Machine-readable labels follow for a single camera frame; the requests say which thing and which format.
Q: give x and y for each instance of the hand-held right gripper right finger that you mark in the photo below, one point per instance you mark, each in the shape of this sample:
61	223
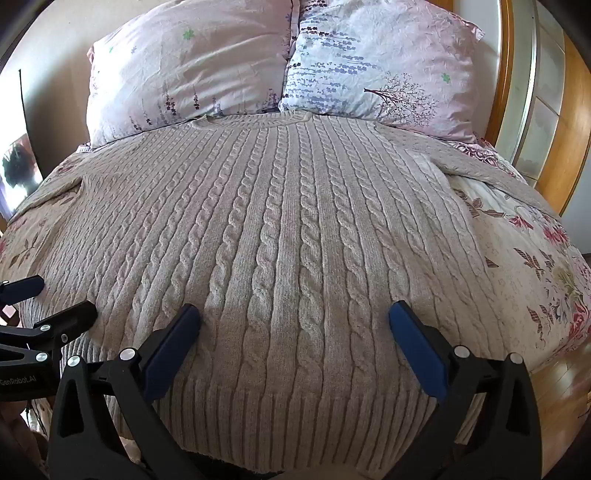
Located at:
418	350

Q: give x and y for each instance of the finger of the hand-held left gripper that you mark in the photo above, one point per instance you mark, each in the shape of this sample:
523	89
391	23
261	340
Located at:
23	286
69	318

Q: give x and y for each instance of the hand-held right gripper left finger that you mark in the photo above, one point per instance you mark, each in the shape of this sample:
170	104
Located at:
168	350

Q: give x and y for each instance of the dark screen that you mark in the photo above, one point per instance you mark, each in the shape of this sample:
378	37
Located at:
16	170

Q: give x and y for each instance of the floral duvet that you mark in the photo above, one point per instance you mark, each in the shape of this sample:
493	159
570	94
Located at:
531	277

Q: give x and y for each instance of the pink floral pillow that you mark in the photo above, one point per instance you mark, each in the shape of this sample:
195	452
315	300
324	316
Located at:
184	69

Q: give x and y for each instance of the wooden headboard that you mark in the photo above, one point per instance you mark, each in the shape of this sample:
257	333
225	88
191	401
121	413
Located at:
575	115

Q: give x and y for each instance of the pale blue floral pillow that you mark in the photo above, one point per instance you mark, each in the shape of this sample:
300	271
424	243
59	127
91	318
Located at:
369	60

